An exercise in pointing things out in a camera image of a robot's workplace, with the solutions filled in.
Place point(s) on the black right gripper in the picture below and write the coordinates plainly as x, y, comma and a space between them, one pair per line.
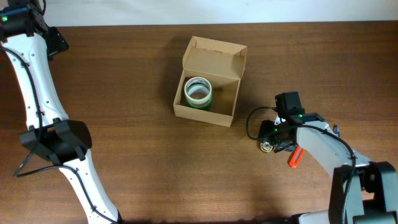
264, 134

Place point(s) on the brown cardboard box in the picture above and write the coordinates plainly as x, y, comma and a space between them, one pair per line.
223, 65

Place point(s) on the white masking tape roll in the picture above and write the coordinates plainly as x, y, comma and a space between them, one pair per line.
198, 91

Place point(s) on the green tape roll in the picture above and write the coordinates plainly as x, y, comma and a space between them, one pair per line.
206, 104

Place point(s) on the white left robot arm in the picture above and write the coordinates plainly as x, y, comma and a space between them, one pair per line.
54, 140

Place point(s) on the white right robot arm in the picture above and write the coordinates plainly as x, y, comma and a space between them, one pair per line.
362, 191

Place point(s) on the orange utility knife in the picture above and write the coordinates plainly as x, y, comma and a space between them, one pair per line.
296, 157

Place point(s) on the blue pen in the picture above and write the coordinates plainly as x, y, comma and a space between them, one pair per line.
336, 130

